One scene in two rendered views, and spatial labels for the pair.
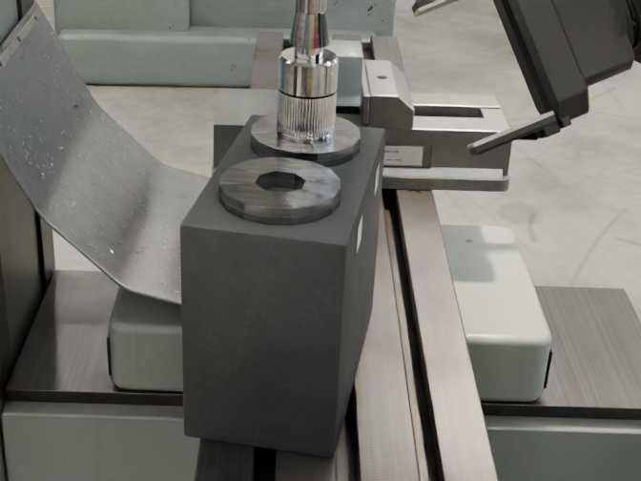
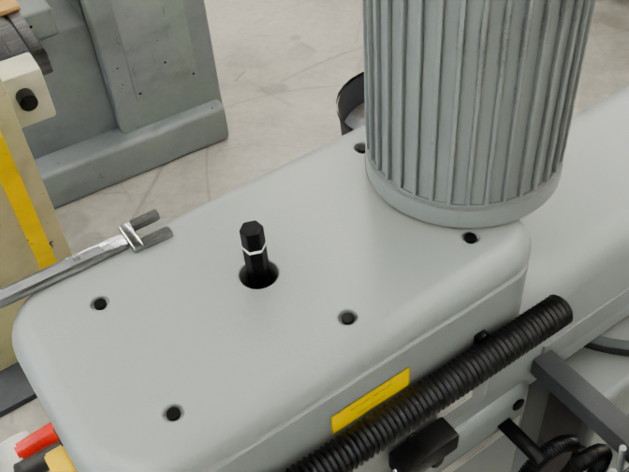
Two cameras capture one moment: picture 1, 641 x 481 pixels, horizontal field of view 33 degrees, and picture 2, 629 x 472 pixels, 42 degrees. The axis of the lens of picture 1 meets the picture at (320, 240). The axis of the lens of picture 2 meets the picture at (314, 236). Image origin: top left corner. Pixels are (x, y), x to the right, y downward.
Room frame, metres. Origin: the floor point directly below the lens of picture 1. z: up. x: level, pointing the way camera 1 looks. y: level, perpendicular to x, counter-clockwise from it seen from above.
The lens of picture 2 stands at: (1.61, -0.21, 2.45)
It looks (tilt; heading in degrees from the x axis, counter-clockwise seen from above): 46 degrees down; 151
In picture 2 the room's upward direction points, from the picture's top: 5 degrees counter-clockwise
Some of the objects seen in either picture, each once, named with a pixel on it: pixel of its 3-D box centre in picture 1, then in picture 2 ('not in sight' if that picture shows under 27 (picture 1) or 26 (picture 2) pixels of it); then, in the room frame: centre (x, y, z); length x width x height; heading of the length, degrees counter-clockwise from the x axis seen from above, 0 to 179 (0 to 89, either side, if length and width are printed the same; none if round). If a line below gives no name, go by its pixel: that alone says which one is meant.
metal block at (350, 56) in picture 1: (338, 73); not in sight; (1.22, -0.01, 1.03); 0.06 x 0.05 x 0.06; 3
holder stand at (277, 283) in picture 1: (290, 267); not in sight; (0.77, 0.02, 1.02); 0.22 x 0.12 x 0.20; 171
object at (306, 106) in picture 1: (306, 99); not in sight; (0.82, 0.02, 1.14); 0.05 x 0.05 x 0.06
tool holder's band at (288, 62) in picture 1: (308, 60); not in sight; (0.82, 0.02, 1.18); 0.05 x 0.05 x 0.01
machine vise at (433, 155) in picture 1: (360, 119); not in sight; (1.22, -0.04, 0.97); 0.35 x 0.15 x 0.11; 93
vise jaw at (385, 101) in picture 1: (383, 93); not in sight; (1.22, -0.07, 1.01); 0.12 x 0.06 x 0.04; 3
